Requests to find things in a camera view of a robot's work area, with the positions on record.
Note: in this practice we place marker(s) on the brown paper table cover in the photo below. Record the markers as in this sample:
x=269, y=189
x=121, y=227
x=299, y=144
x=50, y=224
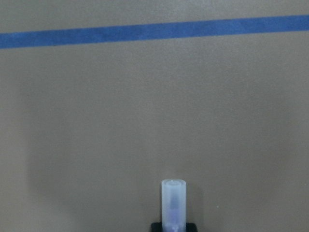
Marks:
x=89, y=131

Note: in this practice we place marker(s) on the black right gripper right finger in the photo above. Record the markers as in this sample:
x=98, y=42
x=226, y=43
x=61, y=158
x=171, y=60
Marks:
x=191, y=227

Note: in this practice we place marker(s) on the purple highlighter pen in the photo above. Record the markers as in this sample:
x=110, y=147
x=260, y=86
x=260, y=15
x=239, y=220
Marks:
x=173, y=207

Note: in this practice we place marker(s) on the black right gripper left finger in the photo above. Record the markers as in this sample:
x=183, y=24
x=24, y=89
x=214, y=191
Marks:
x=156, y=227

